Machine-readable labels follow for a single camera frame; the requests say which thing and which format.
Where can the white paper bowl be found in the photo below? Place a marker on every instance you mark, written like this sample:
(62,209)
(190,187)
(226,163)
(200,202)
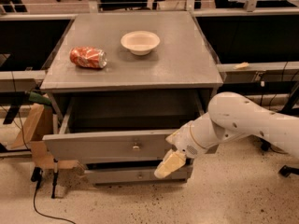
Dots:
(140,42)

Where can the grey lower drawer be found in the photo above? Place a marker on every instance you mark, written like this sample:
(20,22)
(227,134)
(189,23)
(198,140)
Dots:
(131,172)

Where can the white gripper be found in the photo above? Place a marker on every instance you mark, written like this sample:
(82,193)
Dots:
(186,141)

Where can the grey drawer cabinet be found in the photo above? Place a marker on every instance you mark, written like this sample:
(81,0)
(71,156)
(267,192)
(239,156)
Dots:
(180,62)

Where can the crushed orange soda can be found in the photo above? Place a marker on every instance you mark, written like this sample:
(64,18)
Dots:
(88,57)

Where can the small tan scrap on ledge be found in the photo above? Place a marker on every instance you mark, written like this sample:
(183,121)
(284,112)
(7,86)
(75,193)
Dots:
(241,66)

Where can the grey drawer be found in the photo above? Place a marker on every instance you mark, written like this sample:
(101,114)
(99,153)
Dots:
(131,172)
(115,126)

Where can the grey top drawer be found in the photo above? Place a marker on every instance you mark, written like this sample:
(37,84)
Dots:
(115,126)

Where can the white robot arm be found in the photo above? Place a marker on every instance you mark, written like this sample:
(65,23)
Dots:
(230,116)

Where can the brown cardboard box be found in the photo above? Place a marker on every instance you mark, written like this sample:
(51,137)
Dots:
(38,123)

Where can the green object by box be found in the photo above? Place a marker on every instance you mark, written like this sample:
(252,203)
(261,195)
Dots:
(38,98)

